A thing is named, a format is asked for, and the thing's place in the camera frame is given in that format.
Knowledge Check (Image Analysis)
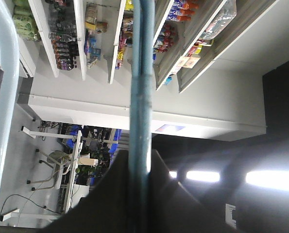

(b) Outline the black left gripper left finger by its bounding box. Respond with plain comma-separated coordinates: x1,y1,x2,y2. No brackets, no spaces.
41,150,135,233

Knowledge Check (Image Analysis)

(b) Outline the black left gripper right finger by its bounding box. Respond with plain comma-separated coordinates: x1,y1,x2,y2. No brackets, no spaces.
148,150,236,233

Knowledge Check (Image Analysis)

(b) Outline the light blue shopping basket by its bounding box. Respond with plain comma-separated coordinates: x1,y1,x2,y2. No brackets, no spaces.
0,0,154,233

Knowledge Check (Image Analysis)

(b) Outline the grey office chair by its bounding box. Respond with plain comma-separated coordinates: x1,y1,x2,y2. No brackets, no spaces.
26,149,71,191

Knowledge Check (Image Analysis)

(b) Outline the white store shelving unit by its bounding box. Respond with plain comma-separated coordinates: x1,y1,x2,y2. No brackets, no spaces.
9,0,274,92

